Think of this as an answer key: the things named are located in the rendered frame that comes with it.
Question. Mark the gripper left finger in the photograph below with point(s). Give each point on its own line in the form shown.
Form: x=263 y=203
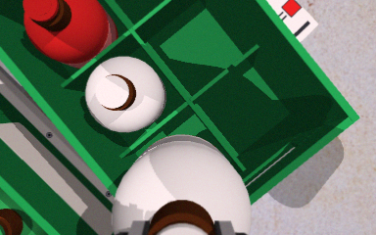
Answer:
x=138 y=227

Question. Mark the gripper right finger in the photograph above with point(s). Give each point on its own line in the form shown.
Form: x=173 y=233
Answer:
x=223 y=227

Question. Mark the white paper pick list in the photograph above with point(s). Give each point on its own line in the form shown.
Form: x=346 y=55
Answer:
x=295 y=17

